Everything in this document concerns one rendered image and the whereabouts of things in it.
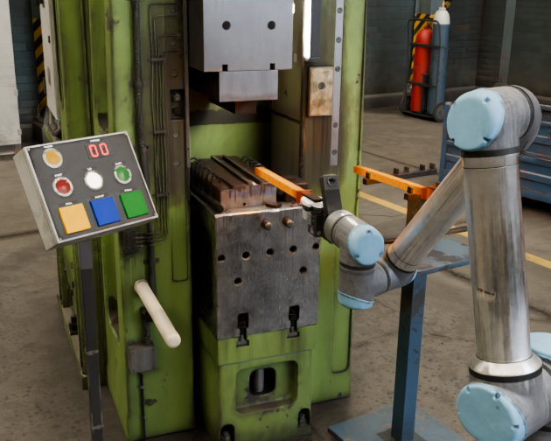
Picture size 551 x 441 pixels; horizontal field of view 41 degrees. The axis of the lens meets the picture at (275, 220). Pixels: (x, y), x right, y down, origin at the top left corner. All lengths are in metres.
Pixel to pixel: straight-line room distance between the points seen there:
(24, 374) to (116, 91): 1.50
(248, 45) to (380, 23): 8.09
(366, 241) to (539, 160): 4.16
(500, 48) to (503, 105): 10.04
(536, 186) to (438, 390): 2.92
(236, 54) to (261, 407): 1.26
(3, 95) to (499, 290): 6.44
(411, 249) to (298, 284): 0.81
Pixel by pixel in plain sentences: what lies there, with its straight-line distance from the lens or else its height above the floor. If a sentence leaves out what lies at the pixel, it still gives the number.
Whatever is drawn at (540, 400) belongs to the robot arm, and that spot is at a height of 0.82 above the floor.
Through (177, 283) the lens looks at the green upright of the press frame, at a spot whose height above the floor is 0.61.
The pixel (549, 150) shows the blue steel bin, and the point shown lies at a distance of 5.84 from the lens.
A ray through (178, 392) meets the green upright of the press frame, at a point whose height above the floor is 0.18.
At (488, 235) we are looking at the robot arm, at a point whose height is 1.16.
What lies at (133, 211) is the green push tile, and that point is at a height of 0.99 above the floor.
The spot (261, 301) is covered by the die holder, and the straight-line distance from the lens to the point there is 2.58.
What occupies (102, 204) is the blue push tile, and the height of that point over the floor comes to 1.03.
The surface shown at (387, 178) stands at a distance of 2.46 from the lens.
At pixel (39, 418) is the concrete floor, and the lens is 3.15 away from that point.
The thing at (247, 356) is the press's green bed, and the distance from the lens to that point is 2.66.
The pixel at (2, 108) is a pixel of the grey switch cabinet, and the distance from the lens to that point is 7.60.
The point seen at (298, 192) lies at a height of 1.07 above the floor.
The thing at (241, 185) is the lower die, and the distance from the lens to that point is 2.48.
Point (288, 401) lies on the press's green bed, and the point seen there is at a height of 0.16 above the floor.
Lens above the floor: 1.63
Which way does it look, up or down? 18 degrees down
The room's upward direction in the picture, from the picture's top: 1 degrees clockwise
